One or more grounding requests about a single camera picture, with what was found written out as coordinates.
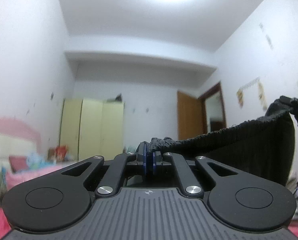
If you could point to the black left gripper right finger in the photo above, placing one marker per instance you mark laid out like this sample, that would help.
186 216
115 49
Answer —
160 165

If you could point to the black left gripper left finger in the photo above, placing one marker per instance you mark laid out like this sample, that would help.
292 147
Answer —
137 160

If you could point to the dark grey garment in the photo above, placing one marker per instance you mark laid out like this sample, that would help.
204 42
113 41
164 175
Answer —
263 147

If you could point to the yellow wardrobe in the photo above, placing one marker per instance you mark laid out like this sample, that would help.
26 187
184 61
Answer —
92 127

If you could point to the brown wooden door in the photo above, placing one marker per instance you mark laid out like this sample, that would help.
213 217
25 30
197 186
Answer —
190 121

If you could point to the pink bed headboard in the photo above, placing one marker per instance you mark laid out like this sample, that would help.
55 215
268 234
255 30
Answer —
17 139

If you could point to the pink floral bed sheet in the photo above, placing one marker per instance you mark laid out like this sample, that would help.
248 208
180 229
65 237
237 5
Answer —
8 180

